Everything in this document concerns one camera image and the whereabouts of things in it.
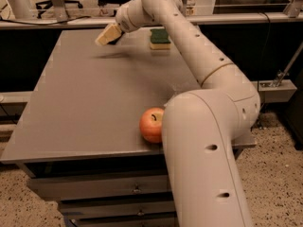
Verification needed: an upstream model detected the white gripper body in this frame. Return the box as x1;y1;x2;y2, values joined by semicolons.
116;7;134;32

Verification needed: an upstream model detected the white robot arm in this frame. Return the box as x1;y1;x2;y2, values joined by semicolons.
96;0;260;227

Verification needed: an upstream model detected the black office chair left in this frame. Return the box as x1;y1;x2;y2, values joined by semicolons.
35;0;83;22

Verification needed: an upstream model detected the red apple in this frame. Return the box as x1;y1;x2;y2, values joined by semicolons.
139;108;164;144

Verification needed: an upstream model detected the grey drawer cabinet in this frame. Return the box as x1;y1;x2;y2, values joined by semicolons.
0;26;258;227

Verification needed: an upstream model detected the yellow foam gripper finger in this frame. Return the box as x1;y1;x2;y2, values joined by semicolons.
95;24;122;45

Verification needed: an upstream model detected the green yellow sponge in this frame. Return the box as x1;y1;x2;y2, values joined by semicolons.
150;28;170;50

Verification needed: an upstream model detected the metal railing beam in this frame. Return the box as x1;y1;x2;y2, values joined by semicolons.
0;12;303;30

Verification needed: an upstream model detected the black cable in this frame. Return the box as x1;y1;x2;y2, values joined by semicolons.
0;15;92;26

